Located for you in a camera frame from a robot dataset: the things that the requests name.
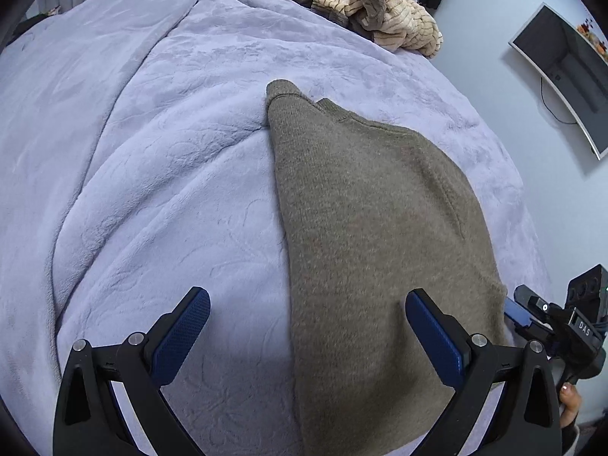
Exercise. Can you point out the olive knit sweater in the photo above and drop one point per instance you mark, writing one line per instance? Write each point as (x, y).
(380, 247)

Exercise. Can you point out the lavender plush blanket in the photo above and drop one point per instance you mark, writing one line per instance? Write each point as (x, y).
(142, 175)

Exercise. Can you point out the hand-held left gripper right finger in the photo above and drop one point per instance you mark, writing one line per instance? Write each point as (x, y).
(437, 342)

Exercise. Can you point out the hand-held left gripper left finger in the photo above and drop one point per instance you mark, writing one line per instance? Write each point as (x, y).
(183, 337)

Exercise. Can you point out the curved wall television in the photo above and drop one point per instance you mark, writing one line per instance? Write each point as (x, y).
(565, 66)

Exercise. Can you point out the pile of beige brown clothes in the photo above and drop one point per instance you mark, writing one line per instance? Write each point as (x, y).
(380, 9)

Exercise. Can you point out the person's right hand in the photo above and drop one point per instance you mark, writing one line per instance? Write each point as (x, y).
(570, 406)

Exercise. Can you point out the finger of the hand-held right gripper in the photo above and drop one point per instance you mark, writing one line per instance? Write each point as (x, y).
(517, 313)

